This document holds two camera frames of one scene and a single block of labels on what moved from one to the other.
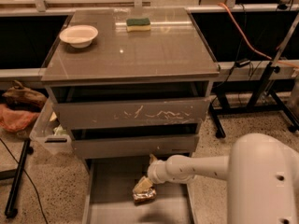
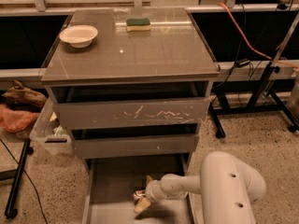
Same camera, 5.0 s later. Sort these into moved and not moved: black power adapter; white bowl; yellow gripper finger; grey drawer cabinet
Moved: yellow gripper finger
Not moved: black power adapter; white bowl; grey drawer cabinet
